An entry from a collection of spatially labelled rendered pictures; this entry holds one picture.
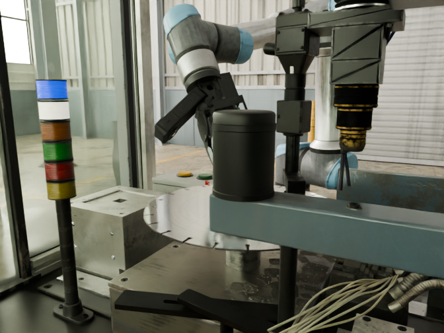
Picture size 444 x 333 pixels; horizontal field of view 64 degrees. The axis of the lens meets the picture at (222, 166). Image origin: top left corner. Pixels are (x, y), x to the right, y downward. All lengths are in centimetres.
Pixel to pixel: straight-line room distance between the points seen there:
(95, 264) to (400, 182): 63
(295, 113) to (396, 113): 589
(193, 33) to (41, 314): 58
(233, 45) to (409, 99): 573
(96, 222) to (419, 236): 63
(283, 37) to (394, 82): 587
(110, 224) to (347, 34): 54
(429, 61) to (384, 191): 575
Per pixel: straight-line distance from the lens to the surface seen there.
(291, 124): 56
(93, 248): 83
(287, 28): 57
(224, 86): 68
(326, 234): 31
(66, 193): 64
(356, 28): 51
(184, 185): 99
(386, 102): 643
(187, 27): 71
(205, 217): 56
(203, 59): 68
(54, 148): 62
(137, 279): 61
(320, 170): 108
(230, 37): 77
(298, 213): 31
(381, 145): 649
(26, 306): 81
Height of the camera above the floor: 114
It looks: 12 degrees down
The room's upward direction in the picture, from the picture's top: straight up
